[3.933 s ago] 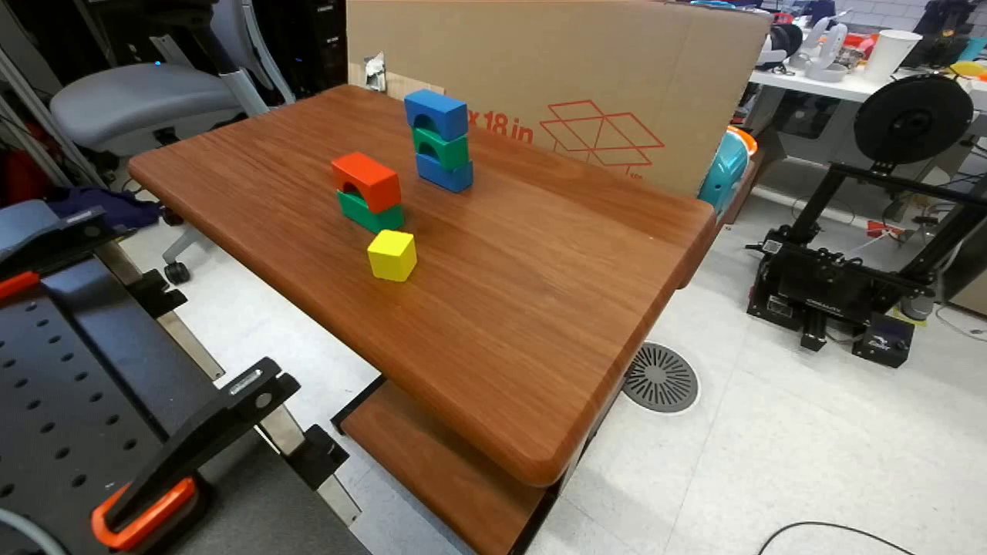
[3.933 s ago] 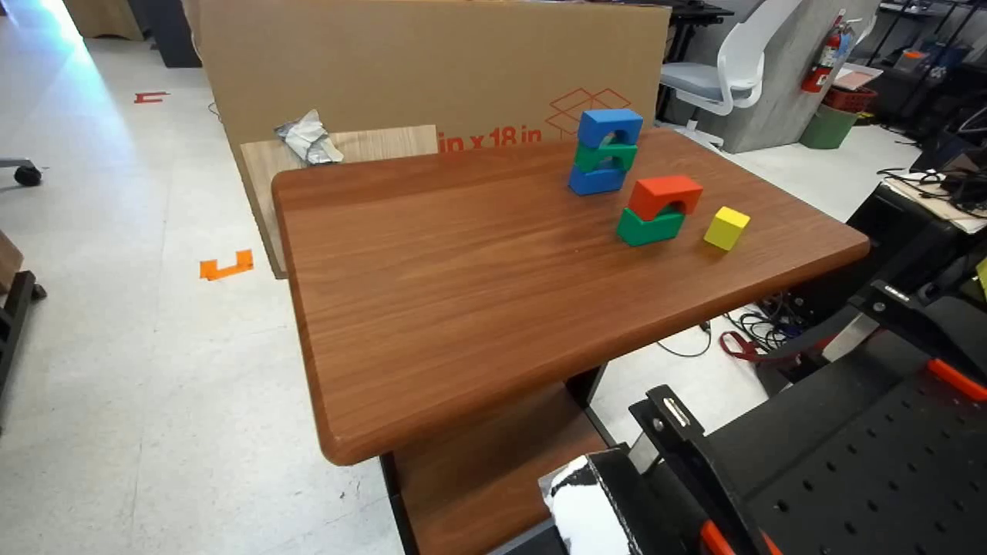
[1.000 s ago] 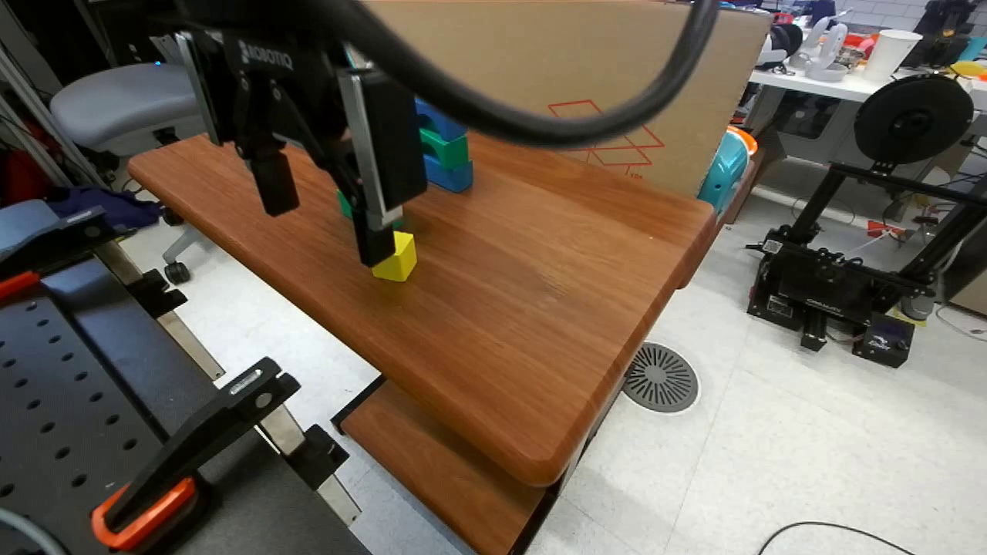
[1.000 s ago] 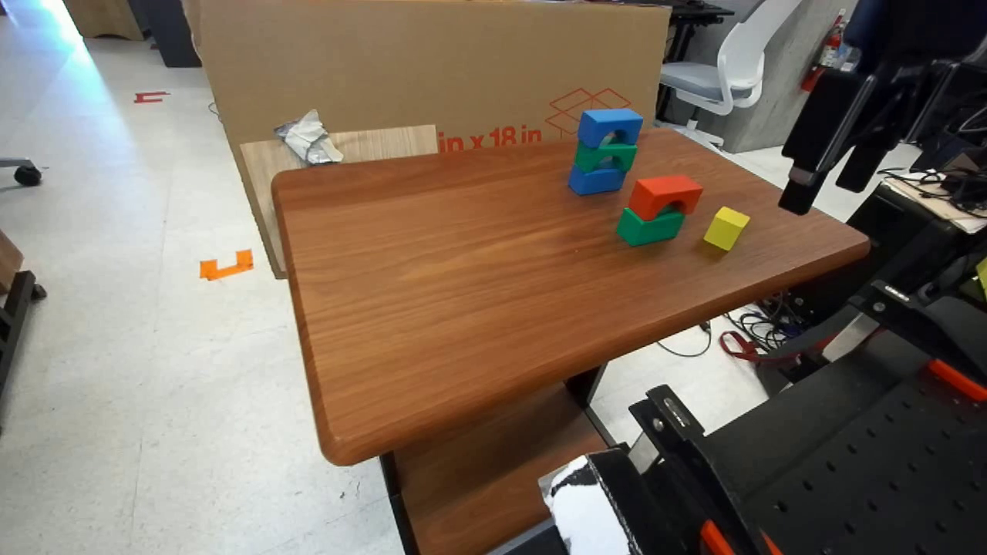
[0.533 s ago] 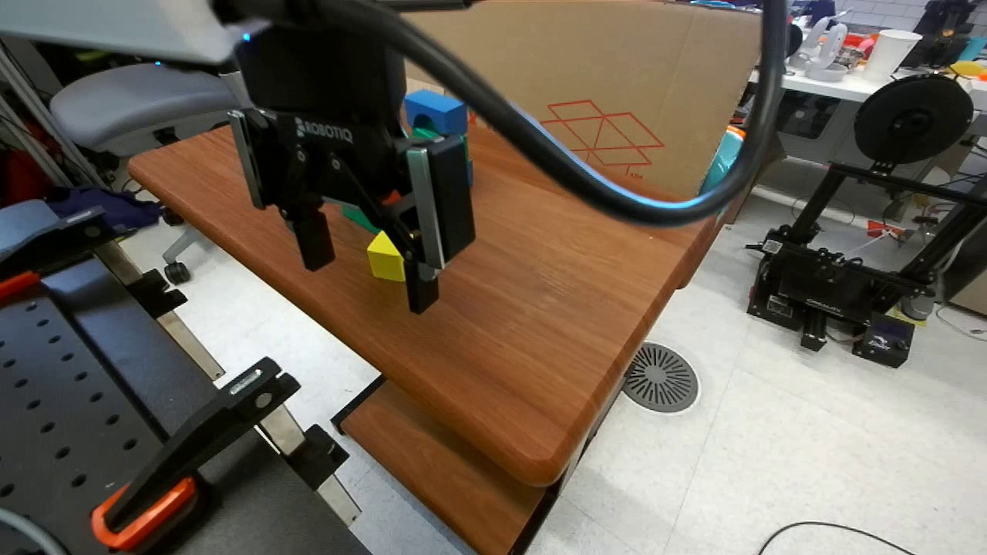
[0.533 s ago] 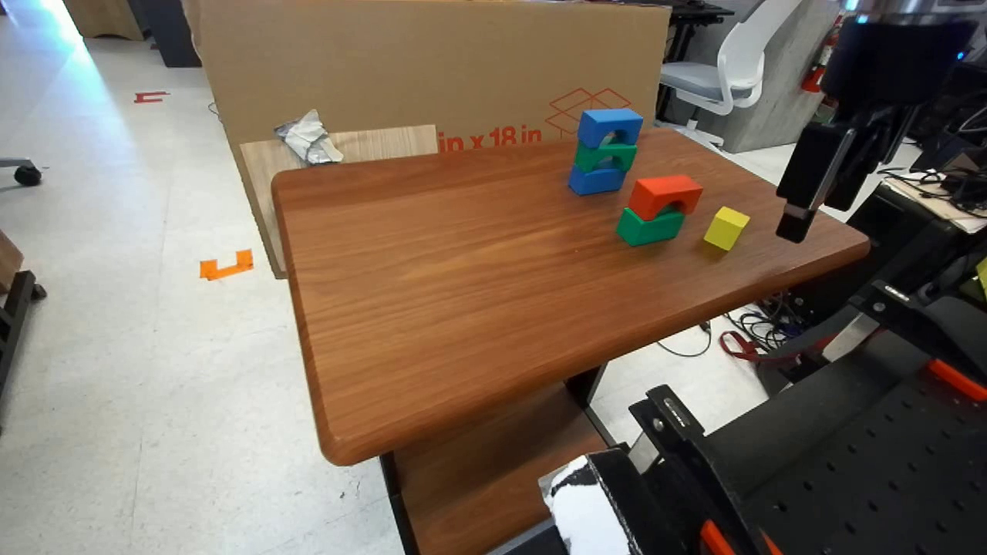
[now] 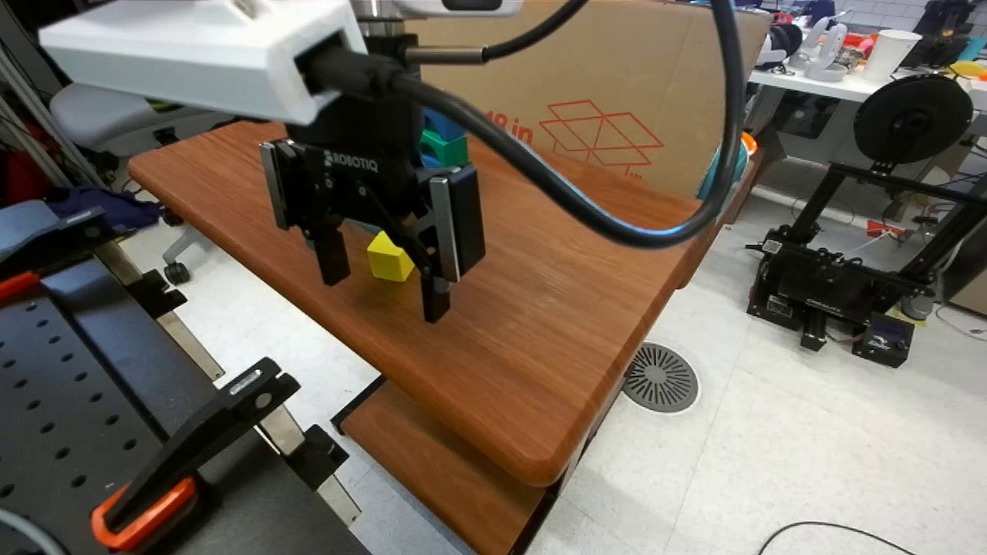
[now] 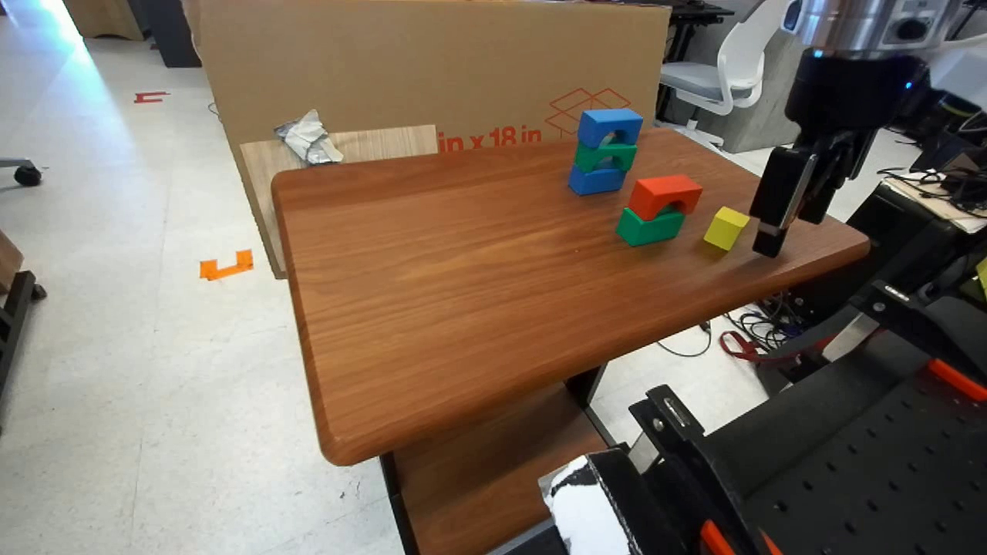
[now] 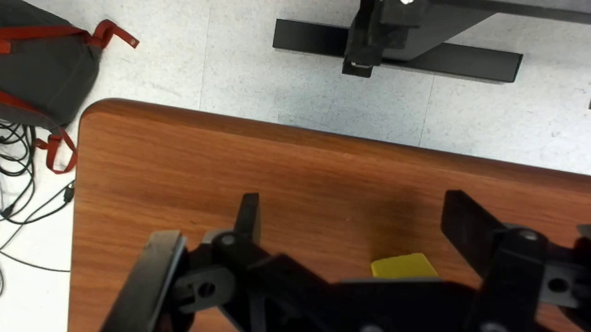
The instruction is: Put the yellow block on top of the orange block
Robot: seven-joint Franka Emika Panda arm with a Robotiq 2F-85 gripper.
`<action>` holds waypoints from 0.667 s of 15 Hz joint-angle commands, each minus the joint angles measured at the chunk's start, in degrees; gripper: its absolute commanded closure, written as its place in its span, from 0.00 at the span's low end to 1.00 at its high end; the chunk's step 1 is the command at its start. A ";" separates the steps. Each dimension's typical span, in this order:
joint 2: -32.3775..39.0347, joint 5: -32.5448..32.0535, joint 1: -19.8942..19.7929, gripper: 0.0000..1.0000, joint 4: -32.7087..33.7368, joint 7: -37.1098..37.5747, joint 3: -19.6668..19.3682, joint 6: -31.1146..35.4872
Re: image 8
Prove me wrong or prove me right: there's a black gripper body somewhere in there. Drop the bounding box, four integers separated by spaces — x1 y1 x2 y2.
784 42 931 148

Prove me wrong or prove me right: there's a yellow wooden cube block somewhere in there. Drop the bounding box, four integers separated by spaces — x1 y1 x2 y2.
699 203 756 258

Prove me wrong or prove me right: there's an orange arch block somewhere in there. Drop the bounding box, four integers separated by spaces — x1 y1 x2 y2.
625 169 706 226

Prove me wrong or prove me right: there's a green arch block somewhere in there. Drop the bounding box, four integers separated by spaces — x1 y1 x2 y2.
570 139 640 176
613 201 688 251

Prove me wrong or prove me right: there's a blue arch block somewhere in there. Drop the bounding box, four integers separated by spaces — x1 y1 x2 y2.
565 163 629 201
573 104 648 153

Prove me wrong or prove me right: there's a cluttered side desk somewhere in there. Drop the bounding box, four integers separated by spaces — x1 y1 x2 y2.
875 161 987 241

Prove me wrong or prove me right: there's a white office chair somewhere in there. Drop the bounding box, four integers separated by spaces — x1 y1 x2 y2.
658 0 800 124

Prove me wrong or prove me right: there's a black perforated breadboard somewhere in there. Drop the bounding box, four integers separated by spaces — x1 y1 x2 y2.
706 344 987 555

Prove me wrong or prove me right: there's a shiny black white object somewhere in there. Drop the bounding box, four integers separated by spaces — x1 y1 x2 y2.
535 446 667 555

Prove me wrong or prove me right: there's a large cardboard box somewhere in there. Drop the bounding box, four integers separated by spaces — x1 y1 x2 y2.
180 0 678 161

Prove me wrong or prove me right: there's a wooden lower table shelf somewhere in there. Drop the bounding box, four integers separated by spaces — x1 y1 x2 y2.
392 382 615 555

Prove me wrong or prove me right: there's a white crumpled paper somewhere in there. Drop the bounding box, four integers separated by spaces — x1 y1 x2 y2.
268 107 347 169

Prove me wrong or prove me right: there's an orange floor tape mark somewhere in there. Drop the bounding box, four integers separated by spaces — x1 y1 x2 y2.
194 247 260 283

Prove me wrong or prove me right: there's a black chair caster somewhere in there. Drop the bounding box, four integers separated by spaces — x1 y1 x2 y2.
0 153 47 193

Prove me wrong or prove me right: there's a black floor stand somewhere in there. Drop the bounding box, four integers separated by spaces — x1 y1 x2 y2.
0 227 50 438

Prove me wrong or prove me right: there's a red floor cable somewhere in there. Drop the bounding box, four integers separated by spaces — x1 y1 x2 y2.
714 325 771 366

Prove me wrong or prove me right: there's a grey floor cable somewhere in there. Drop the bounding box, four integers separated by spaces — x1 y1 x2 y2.
654 319 717 363

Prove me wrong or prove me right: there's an orange handled bar clamp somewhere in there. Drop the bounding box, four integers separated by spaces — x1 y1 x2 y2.
767 278 987 410
625 382 786 555

